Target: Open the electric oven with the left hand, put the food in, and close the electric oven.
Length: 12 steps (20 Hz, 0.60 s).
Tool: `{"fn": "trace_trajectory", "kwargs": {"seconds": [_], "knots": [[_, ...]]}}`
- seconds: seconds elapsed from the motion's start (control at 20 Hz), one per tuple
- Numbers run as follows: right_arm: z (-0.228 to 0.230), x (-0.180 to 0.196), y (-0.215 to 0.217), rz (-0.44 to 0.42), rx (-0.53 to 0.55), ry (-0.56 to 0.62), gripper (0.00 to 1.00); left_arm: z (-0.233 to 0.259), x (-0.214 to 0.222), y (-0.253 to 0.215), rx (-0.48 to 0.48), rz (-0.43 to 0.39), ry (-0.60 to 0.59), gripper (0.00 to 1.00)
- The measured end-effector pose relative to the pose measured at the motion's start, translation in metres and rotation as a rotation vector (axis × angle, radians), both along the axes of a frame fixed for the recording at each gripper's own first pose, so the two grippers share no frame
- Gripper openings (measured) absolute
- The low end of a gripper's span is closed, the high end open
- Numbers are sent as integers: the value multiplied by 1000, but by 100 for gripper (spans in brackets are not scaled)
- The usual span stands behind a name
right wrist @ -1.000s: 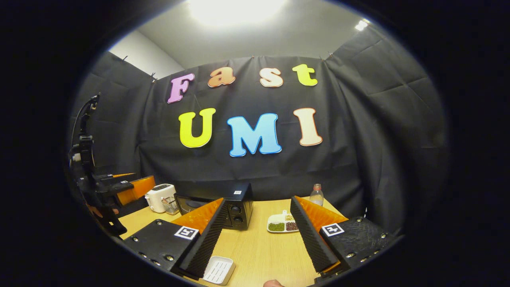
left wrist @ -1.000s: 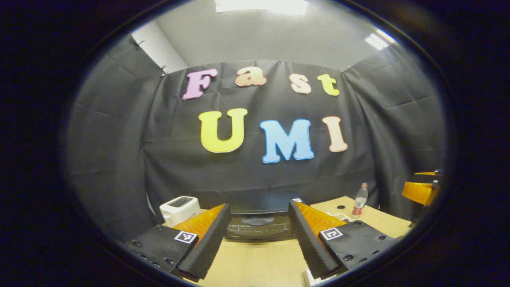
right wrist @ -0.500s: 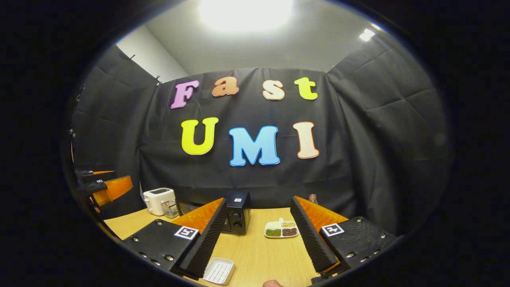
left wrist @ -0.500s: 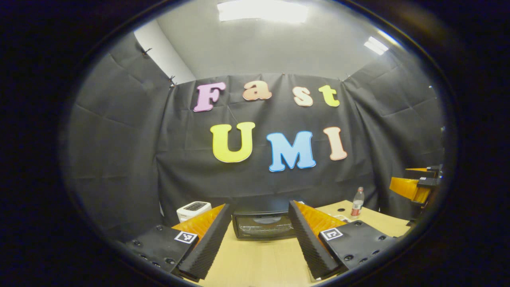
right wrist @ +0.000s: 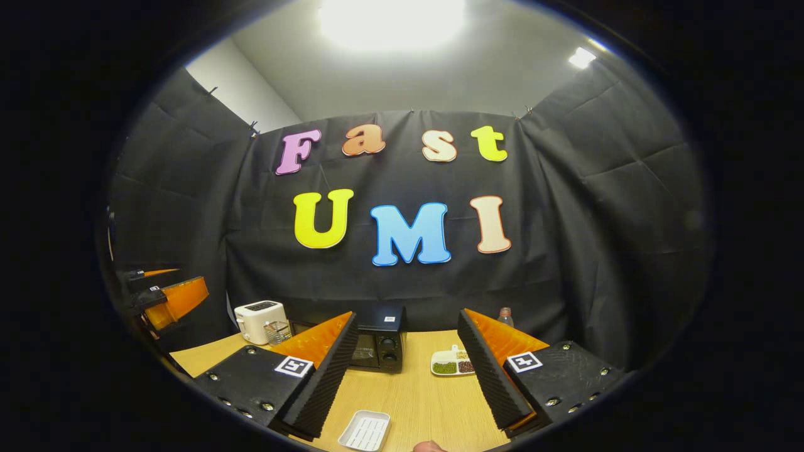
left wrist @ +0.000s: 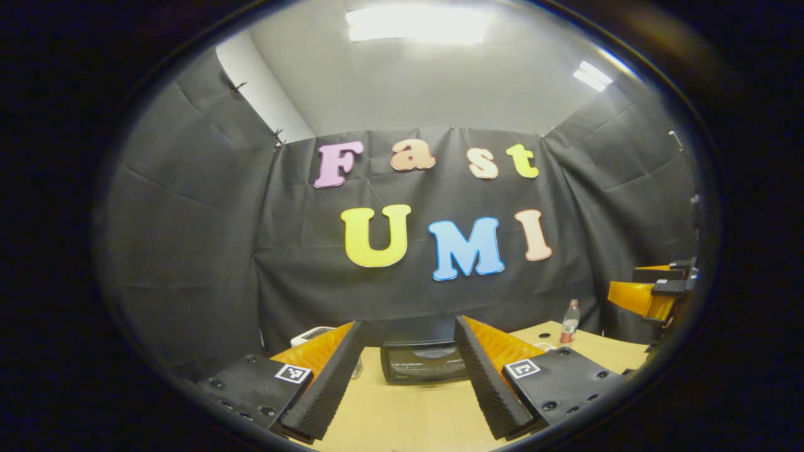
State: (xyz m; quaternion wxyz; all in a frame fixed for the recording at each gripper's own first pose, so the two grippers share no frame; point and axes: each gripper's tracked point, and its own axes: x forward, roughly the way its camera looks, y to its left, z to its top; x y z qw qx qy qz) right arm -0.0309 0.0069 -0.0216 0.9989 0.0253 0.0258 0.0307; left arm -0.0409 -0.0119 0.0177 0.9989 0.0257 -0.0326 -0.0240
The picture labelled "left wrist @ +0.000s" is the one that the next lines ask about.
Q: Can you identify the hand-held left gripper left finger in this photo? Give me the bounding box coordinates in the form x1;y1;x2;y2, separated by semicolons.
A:
195;320;366;443

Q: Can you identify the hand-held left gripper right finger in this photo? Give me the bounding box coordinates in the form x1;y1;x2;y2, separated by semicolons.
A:
454;315;629;440

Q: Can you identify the black electric oven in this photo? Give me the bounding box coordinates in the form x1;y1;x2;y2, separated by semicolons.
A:
379;315;469;384

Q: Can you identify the white toaster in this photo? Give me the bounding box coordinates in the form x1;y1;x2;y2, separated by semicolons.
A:
290;326;337;348

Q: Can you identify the clear bottle with red label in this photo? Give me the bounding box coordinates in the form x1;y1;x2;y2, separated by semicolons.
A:
560;298;582;345

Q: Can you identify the black backdrop cloth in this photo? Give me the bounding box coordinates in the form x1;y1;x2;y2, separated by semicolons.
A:
94;47;701;377

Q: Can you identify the small ceiling light panel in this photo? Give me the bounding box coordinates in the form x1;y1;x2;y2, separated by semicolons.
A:
572;60;614;93

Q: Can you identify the large ceiling light panel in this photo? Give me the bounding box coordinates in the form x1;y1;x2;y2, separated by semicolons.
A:
345;6;492;45

